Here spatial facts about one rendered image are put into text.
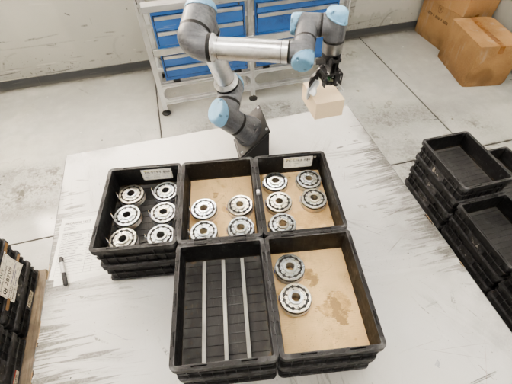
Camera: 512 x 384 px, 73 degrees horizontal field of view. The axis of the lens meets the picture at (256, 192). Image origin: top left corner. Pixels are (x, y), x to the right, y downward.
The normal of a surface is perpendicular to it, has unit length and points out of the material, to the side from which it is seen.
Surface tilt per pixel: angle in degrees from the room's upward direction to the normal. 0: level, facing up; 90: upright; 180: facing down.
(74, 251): 0
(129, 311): 0
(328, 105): 90
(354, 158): 0
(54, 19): 90
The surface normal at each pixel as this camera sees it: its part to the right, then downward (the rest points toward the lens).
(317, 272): -0.03, -0.65
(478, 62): 0.03, 0.76
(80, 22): 0.25, 0.73
